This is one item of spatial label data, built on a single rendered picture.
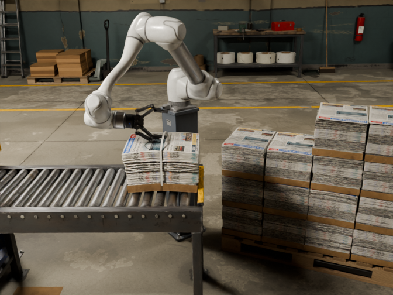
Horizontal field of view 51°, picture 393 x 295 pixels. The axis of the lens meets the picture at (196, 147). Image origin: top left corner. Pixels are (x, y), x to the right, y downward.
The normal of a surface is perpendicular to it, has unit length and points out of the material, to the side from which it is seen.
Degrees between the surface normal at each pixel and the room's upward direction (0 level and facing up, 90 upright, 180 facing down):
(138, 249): 0
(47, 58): 91
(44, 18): 90
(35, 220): 90
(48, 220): 90
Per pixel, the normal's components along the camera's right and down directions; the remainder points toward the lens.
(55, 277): -0.02, -0.93
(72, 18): -0.02, 0.37
